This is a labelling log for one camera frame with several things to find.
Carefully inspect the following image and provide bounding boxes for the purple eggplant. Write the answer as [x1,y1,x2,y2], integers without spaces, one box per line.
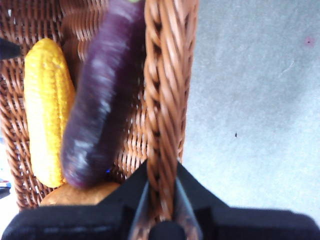
[60,0,146,189]

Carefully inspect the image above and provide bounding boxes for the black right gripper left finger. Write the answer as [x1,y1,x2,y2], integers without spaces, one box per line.
[0,159,150,240]

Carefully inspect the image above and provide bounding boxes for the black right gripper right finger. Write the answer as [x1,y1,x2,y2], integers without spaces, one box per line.
[175,161,320,240]

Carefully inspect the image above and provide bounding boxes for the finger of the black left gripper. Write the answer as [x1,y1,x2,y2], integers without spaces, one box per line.
[0,37,22,60]

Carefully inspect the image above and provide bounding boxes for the brown potato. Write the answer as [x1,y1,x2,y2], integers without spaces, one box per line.
[39,181,121,207]

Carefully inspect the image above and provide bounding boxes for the brown wicker basket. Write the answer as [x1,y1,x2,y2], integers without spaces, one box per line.
[0,0,200,240]

